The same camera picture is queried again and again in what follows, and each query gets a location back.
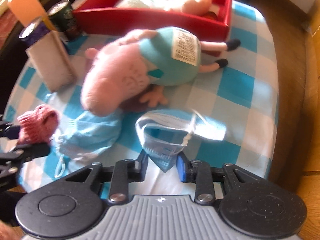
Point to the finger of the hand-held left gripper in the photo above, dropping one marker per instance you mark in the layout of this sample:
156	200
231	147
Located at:
32	151
8	130

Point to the blue white checkered tablecloth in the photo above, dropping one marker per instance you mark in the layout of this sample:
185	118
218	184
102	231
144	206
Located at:
237	92

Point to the pink pig plush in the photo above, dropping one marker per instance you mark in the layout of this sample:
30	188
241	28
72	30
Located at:
112	80

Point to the person's left forearm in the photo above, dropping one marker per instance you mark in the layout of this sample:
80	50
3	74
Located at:
5	231

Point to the white foam block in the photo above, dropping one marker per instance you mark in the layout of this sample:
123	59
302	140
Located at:
50	65

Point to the blue drink can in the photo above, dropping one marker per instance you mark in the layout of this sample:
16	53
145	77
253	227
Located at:
37	33

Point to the blue face mask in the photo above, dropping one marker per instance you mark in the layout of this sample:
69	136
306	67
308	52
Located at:
165	145
92	130

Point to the red cardboard box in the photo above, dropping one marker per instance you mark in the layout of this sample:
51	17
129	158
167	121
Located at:
150	20

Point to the purple towel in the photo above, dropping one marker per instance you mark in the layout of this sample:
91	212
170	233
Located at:
37	122

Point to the dark green drink can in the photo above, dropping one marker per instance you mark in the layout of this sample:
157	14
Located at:
67	22

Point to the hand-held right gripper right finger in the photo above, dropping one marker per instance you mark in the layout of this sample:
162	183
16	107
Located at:
181	170

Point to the orange ribbed plastic cylinder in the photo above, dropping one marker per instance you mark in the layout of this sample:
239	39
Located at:
23	5

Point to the beige teddy bear plush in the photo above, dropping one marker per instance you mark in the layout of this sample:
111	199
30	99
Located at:
192	0

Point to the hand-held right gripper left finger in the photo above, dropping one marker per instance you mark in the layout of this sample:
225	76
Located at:
143	167

